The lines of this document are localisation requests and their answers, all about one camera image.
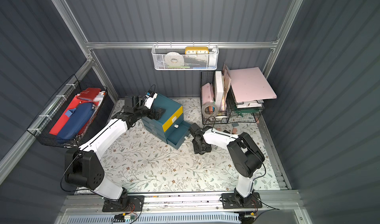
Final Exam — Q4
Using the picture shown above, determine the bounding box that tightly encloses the clear packing tape roll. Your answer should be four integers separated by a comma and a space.
201, 102, 219, 119

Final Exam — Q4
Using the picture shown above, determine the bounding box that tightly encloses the teal bottom drawer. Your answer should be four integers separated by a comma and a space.
167, 121, 191, 150

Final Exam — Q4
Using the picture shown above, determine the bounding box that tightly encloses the yellow clock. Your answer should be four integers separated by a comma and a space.
185, 46, 209, 55

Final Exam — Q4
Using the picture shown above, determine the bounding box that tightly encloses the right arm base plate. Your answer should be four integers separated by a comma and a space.
219, 192, 263, 209

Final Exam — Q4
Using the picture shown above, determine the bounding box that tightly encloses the white design book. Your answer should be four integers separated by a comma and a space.
214, 71, 224, 111

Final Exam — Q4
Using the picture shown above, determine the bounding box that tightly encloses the white tape roll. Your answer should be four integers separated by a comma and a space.
164, 52, 185, 67

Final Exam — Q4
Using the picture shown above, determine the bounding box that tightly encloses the white wire wall basket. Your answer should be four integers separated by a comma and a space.
151, 43, 219, 71

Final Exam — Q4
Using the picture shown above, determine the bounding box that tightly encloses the black wire side basket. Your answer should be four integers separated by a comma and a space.
27, 79, 112, 148

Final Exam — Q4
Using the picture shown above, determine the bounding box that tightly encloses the teal drawer cabinet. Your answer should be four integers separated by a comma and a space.
142, 94, 186, 149

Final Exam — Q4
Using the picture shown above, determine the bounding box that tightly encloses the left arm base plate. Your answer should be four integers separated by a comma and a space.
102, 195, 145, 213

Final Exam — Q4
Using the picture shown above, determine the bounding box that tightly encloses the black wire desk organizer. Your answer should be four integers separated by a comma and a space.
202, 89, 264, 125

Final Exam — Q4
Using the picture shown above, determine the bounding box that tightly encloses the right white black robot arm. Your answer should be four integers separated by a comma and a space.
189, 123, 265, 203

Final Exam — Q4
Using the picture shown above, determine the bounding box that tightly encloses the pink pouch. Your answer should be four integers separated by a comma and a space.
201, 83, 215, 105

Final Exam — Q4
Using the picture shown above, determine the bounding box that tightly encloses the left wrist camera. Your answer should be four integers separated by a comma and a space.
143, 89, 157, 109

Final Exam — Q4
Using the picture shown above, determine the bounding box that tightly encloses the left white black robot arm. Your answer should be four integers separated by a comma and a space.
61, 90, 165, 201

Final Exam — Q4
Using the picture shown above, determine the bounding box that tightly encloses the blue zip pouch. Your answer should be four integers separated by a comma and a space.
56, 102, 95, 144

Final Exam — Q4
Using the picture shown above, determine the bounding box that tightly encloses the yellow top drawer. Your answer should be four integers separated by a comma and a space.
161, 106, 184, 132

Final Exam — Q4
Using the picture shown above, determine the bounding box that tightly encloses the red folder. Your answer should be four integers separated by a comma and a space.
49, 87, 106, 136

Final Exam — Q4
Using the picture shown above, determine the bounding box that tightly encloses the pink foam board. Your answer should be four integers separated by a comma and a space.
230, 67, 277, 103

